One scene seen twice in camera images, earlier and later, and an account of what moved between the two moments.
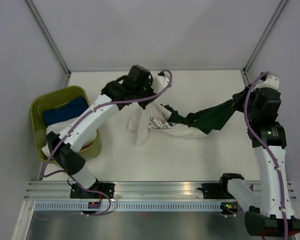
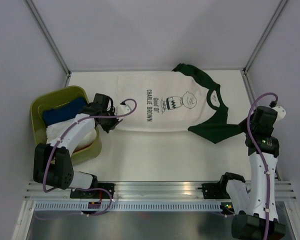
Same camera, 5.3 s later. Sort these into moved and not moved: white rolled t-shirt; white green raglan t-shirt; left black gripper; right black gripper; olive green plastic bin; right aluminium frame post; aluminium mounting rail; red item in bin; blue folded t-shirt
Moved: white green raglan t-shirt; right black gripper; left black gripper
Not moved: olive green plastic bin; red item in bin; aluminium mounting rail; blue folded t-shirt; white rolled t-shirt; right aluminium frame post
